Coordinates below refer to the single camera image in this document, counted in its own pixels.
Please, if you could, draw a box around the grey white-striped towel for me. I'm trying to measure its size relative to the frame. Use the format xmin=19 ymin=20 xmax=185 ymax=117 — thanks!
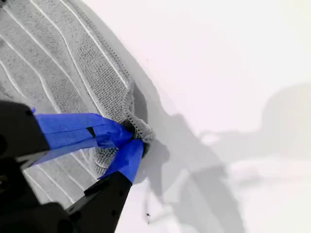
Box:
xmin=0 ymin=0 xmax=156 ymax=207

